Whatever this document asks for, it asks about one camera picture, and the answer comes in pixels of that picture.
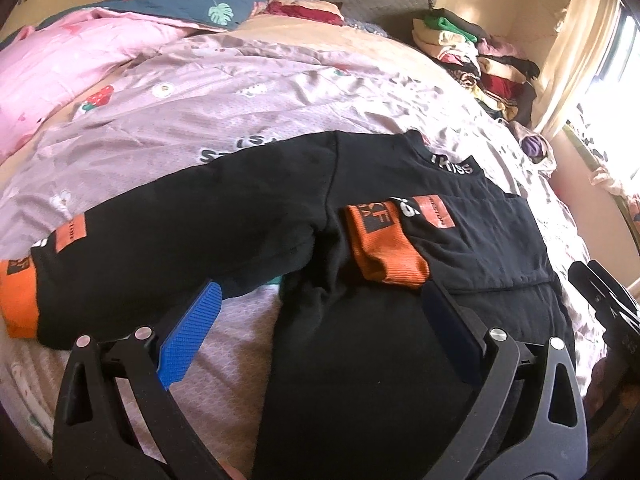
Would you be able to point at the beige blanket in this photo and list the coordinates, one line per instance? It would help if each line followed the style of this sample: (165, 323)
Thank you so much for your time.
(280, 27)

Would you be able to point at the red cloth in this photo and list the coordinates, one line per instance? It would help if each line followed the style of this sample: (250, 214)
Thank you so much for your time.
(305, 10)

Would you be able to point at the window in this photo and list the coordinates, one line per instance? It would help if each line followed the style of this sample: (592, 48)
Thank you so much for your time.
(615, 60)

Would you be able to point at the pink quilt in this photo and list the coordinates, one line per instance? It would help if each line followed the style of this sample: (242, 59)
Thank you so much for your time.
(60, 60)

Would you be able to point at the dark blue leaf-print pillow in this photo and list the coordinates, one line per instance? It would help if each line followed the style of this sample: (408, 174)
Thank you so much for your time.
(200, 0)

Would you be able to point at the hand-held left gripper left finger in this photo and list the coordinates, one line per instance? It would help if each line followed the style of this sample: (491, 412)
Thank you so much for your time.
(192, 330)

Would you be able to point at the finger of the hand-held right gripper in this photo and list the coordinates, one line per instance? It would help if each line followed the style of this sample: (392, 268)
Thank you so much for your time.
(595, 280)

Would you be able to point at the cream curtain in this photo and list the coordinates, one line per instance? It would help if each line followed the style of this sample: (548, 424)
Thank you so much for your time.
(575, 60)

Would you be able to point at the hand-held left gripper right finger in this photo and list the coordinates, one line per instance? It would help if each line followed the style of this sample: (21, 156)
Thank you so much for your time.
(450, 320)

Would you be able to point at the black sweater with orange cuffs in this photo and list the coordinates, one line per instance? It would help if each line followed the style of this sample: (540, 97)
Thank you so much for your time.
(300, 185)

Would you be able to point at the floral bag with purple cloth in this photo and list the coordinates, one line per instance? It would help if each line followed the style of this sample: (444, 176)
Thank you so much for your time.
(535, 147)

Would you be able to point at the pink strawberry print bedsheet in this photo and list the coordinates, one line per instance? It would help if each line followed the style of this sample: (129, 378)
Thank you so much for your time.
(225, 85)

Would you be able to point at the pile of folded clothes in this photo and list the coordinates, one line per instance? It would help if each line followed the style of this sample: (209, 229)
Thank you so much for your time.
(480, 60)

